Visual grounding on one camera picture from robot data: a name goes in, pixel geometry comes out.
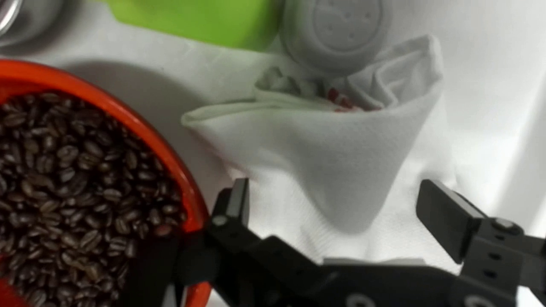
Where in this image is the green squeeze bottle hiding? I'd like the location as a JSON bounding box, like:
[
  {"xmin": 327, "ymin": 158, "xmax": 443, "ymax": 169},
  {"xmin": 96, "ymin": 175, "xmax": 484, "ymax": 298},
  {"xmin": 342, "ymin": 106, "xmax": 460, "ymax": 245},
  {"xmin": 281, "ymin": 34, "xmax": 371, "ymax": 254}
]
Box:
[{"xmin": 105, "ymin": 0, "xmax": 281, "ymax": 51}]

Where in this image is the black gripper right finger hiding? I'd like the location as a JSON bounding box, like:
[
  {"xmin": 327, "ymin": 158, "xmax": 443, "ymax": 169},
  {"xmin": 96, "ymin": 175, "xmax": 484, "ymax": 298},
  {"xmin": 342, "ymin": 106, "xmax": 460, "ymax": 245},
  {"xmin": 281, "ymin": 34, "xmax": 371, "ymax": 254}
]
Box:
[{"xmin": 415, "ymin": 179, "xmax": 546, "ymax": 307}]

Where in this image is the grey salt shaker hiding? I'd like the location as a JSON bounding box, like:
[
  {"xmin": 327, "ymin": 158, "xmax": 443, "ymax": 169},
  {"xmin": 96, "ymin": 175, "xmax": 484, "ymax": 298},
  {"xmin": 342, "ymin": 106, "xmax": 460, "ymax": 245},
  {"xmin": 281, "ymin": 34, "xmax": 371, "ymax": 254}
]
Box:
[{"xmin": 279, "ymin": 0, "xmax": 392, "ymax": 75}]

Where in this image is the white towel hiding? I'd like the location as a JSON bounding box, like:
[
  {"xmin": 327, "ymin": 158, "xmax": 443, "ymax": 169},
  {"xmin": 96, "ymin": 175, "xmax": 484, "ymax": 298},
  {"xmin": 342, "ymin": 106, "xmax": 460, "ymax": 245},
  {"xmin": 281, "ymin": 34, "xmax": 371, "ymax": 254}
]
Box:
[{"xmin": 180, "ymin": 34, "xmax": 443, "ymax": 233}]

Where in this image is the red bowl of coffee beans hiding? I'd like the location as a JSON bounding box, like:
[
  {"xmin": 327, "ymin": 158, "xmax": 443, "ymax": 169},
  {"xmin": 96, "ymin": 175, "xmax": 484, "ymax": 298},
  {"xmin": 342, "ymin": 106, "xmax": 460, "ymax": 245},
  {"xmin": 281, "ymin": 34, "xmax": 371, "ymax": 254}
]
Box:
[{"xmin": 0, "ymin": 59, "xmax": 206, "ymax": 307}]

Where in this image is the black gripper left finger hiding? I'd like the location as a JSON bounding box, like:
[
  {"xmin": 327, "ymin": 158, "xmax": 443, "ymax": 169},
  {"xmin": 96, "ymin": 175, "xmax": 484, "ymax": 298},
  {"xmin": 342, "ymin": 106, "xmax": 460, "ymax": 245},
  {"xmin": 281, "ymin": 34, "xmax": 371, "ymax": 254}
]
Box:
[{"xmin": 175, "ymin": 179, "xmax": 315, "ymax": 307}]

